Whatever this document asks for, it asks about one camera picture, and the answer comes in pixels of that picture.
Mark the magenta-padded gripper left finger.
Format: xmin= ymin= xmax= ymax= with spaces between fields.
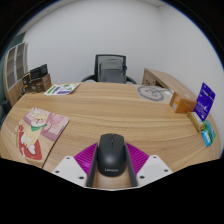
xmin=51 ymin=142 xmax=99 ymax=188

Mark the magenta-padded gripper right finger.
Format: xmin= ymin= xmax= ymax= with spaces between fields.
xmin=125 ymin=142 xmax=174 ymax=188

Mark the black computer mouse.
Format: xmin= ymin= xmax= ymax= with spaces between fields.
xmin=96 ymin=133 xmax=128 ymax=177

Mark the cartoon dog print mouse pad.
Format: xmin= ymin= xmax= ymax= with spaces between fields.
xmin=13 ymin=106 xmax=70 ymax=169

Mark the orange-brown cardboard box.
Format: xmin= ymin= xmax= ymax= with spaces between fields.
xmin=168 ymin=91 xmax=198 ymax=115

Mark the small blue box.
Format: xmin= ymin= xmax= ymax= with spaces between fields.
xmin=201 ymin=130 xmax=213 ymax=148

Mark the white sticker sheet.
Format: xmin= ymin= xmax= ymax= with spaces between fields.
xmin=43 ymin=82 xmax=81 ymax=97

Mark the small green box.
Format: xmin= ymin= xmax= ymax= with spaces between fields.
xmin=202 ymin=119 xmax=217 ymax=144

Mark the wooden side desk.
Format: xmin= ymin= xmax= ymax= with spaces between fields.
xmin=141 ymin=68 xmax=198 ymax=101

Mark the large dark brown carton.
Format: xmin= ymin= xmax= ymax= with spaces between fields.
xmin=29 ymin=73 xmax=53 ymax=93

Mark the purple card package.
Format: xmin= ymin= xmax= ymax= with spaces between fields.
xmin=193 ymin=82 xmax=216 ymax=123

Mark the grey backpack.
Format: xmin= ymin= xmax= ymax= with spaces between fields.
xmin=98 ymin=58 xmax=128 ymax=84

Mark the black leather armchair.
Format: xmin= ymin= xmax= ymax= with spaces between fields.
xmin=0 ymin=98 xmax=13 ymax=124

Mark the black mesh office chair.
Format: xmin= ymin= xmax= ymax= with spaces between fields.
xmin=80 ymin=54 xmax=138 ymax=85

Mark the small brown carton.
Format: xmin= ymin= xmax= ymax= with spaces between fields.
xmin=21 ymin=73 xmax=32 ymax=88

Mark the black box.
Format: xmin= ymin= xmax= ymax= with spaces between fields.
xmin=29 ymin=63 xmax=49 ymax=81

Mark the wooden shelf unit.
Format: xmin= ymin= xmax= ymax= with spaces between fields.
xmin=2 ymin=41 xmax=30 ymax=107

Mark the grey ring print sheet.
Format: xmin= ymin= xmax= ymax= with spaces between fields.
xmin=136 ymin=84 xmax=174 ymax=103

